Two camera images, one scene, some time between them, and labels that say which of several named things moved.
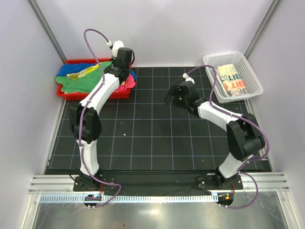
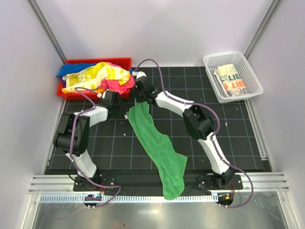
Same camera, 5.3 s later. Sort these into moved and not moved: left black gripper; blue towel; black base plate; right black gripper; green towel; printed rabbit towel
Moved: green towel; left black gripper; right black gripper
Not moved: black base plate; printed rabbit towel; blue towel
